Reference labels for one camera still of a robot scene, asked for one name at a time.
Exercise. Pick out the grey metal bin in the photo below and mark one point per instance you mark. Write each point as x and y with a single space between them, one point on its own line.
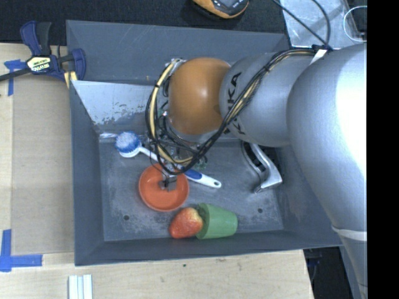
124 51

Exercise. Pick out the blue and white dish brush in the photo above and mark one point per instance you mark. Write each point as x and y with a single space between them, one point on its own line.
127 142

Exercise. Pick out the orange round bowl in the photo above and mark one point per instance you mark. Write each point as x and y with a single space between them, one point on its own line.
156 198

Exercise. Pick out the red toy strawberry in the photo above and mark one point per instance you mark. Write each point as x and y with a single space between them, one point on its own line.
185 224

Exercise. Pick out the green plastic cup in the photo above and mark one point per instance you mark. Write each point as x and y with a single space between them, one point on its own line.
219 223

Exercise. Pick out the pale wood flat board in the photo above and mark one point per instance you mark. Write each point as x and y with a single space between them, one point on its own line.
40 167

